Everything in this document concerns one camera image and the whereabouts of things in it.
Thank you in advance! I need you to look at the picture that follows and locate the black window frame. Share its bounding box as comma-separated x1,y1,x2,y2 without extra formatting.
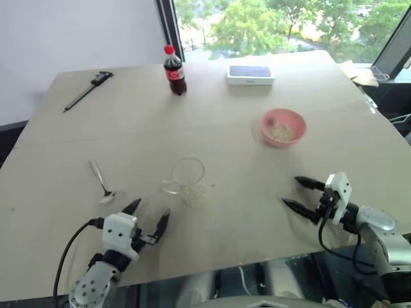
156,0,186,64

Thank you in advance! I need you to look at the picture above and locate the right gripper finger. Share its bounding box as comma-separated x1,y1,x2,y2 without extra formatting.
294,175,327,191
281,198,318,220

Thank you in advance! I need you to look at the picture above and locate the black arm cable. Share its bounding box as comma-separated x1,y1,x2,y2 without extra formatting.
317,213,386,277
53,217,105,308

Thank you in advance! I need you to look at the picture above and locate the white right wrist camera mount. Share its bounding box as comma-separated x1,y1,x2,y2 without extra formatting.
324,172,353,225

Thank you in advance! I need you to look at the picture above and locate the cola bottle with red cap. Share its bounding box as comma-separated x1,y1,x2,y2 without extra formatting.
162,44,188,96

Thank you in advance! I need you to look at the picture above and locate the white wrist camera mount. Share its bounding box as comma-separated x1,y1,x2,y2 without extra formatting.
324,172,353,225
101,212,139,259

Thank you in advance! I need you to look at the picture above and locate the white cable beside table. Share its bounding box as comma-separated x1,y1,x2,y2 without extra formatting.
389,112,411,124

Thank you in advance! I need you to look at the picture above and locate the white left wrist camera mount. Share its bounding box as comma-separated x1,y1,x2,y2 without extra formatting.
101,212,139,259

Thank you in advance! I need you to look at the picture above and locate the metal spoon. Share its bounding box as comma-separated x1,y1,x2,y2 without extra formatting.
88,159,117,205

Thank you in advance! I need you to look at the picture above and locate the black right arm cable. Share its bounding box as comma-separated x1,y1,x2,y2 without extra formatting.
317,213,386,277

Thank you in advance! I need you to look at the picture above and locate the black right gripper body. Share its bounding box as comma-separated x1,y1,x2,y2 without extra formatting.
313,188,338,226

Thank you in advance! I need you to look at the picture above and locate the black digital caliper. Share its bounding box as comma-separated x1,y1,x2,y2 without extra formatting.
62,71,114,114

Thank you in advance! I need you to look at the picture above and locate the pink bowl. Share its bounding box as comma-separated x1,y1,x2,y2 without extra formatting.
259,108,307,148

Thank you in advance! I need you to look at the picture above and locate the white cable under table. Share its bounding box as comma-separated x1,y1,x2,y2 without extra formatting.
238,265,252,295

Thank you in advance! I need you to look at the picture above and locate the white phone box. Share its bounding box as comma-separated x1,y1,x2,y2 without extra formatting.
225,65,275,87

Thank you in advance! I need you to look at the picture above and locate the grey rounded shape under table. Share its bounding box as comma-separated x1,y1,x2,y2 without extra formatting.
265,259,304,299
178,271,221,304

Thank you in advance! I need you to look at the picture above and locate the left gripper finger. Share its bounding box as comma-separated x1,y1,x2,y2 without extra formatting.
121,198,143,217
153,208,171,241

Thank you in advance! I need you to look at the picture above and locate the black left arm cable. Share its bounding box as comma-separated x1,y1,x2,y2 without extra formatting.
53,217,105,308

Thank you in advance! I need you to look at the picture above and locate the brown cardboard piece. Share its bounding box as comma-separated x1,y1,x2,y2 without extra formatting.
337,60,380,88

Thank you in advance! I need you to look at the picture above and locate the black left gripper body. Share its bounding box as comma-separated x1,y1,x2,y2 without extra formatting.
130,226,159,255

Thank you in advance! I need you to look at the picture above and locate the clear glass cup with handle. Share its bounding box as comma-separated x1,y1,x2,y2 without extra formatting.
160,156,213,207

